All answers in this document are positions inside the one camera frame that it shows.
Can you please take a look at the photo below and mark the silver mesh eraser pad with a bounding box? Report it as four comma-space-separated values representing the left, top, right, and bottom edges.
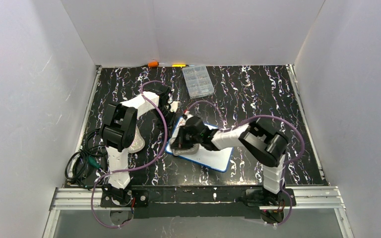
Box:
128, 126, 145, 154
171, 144, 199, 156

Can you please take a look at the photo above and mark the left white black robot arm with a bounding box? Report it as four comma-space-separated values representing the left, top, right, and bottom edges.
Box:
99, 85, 179, 189

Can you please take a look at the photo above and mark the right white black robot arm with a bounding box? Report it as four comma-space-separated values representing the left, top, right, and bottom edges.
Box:
166, 116, 288, 195

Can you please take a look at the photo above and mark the clear plastic screw box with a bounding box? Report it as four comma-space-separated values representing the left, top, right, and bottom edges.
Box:
182, 66, 214, 99

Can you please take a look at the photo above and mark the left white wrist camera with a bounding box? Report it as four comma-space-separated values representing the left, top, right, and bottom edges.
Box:
169, 101, 181, 112

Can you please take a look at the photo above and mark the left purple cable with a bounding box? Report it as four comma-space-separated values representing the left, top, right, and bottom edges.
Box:
90, 80, 170, 230

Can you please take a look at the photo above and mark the purple cable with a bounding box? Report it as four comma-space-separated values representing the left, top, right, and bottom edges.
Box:
90, 80, 170, 230
183, 100, 306, 227

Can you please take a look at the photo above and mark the yellow handled tool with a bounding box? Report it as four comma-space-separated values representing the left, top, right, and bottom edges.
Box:
171, 64, 188, 67

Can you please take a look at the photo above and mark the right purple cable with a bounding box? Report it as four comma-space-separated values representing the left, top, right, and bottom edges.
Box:
183, 100, 306, 227

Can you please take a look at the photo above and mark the orange handled tool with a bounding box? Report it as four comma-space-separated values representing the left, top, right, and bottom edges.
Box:
147, 61, 159, 68

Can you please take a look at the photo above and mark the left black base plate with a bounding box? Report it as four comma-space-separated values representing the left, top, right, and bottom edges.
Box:
100, 189, 149, 208

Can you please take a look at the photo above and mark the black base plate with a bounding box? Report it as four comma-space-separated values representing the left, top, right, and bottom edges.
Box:
241, 188, 297, 208
100, 189, 149, 208

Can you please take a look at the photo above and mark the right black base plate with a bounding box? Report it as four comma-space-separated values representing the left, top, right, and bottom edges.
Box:
241, 188, 297, 208

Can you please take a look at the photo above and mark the black cable bundle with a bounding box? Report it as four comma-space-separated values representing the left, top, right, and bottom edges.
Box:
64, 128, 109, 188

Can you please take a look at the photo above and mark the aluminium rail frame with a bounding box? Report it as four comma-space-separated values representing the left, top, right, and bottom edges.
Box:
43, 185, 354, 238

